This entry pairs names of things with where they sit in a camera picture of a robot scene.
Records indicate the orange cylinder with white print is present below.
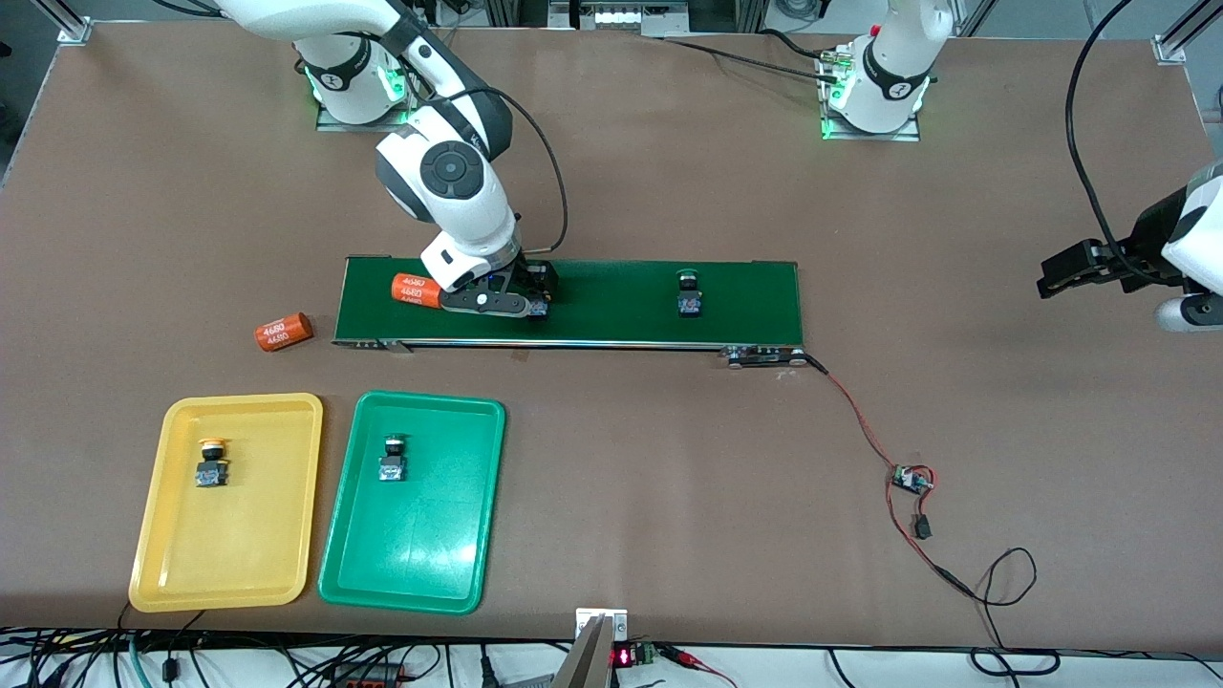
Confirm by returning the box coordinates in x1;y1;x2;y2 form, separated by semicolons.
391;273;446;309
254;312;315;354

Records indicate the green conveyor belt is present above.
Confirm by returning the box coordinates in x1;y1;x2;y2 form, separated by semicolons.
332;255;811;369

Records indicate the green plastic tray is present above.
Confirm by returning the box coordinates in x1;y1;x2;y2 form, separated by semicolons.
317;390;506;615

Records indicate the grey metal stand pole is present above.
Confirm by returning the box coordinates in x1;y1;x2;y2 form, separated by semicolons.
552;616;612;688

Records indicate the yellow plastic tray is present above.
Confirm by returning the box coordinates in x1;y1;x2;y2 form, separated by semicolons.
128;393;324;613

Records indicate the red alligator clip lead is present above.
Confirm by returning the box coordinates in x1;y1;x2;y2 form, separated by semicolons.
659;645;739;688

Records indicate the black red power strip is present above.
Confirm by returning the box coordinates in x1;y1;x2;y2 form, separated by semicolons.
330;662;421;688

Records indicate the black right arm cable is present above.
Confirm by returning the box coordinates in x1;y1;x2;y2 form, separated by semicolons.
420;86;569;257

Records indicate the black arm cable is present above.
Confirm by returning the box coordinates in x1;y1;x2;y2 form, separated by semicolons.
420;86;569;257
1066;0;1186;288

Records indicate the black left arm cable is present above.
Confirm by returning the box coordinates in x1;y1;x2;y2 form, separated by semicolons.
1066;0;1186;288

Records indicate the aluminium frame post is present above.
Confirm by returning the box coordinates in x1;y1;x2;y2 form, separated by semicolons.
1153;0;1223;65
31;0;93;45

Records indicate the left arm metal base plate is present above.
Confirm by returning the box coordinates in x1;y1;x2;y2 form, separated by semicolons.
820;48;921;142

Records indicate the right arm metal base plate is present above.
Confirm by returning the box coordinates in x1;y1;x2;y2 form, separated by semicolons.
315;43;426;133

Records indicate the red black twisted wire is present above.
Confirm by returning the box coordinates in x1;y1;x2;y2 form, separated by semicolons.
801;352;977;601

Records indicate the thin black looped cable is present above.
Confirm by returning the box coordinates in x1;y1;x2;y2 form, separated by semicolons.
967;548;1062;677

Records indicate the black base power cable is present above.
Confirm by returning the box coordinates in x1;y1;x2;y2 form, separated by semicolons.
659;29;847;82

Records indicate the silver metal clamp bracket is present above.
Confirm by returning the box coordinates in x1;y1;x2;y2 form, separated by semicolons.
575;608;629;641

